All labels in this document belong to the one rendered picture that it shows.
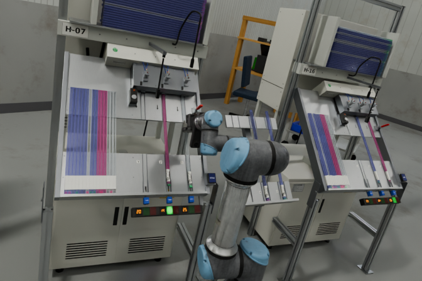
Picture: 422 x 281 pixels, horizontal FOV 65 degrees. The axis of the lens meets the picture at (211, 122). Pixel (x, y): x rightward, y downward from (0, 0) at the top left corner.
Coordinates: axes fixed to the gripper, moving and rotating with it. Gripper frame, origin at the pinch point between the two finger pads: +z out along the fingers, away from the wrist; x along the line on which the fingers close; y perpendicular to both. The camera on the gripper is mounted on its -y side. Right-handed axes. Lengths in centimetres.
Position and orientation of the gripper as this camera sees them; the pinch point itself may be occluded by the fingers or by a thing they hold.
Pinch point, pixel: (186, 132)
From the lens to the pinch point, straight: 172.9
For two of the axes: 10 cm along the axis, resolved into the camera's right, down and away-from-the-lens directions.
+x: -9.0, -0.7, -4.2
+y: 0.0, -9.9, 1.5
